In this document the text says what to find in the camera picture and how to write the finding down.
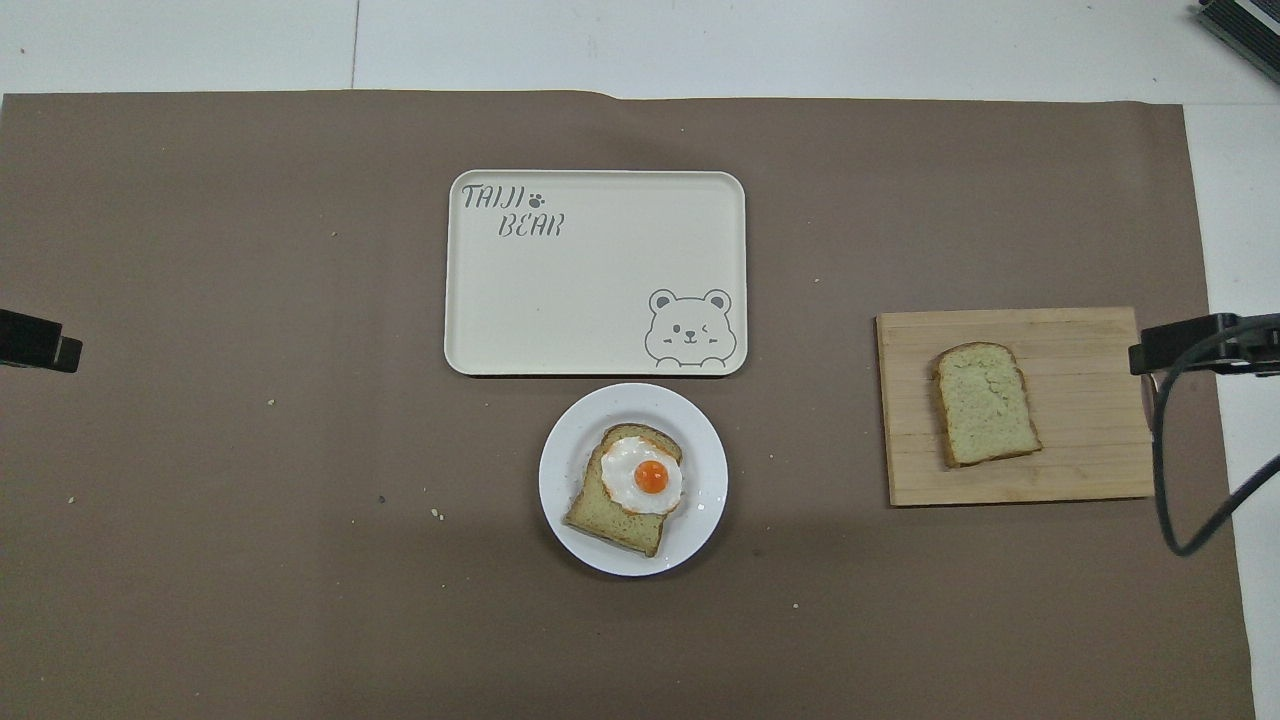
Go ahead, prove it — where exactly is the white round plate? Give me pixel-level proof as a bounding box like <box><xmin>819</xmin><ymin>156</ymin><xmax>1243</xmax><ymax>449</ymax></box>
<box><xmin>539</xmin><ymin>383</ymin><xmax>729</xmax><ymax>577</ymax></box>

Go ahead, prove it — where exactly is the cream tray with bear print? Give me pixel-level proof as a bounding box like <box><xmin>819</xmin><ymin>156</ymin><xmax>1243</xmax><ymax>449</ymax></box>
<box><xmin>444</xmin><ymin>170</ymin><xmax>748</xmax><ymax>377</ymax></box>

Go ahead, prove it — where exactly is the fried egg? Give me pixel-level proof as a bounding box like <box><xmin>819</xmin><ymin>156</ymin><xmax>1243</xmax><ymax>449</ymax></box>
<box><xmin>600</xmin><ymin>436</ymin><xmax>684</xmax><ymax>516</ymax></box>

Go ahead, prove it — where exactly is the bread slice under egg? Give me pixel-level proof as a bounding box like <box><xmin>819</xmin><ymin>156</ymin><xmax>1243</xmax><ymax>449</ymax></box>
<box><xmin>562</xmin><ymin>423</ymin><xmax>685</xmax><ymax>558</ymax></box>

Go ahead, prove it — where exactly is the plain bread slice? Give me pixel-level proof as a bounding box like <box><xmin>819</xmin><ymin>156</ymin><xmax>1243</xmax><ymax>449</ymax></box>
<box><xmin>932</xmin><ymin>342</ymin><xmax>1043</xmax><ymax>469</ymax></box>

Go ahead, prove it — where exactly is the wooden cutting board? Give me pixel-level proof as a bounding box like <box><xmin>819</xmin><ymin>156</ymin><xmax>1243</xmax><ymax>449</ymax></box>
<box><xmin>876</xmin><ymin>307</ymin><xmax>1157</xmax><ymax>507</ymax></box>

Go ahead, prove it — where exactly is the black cable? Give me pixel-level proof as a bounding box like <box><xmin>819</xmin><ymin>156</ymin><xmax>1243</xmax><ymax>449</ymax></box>
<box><xmin>1150</xmin><ymin>315</ymin><xmax>1280</xmax><ymax>557</ymax></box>

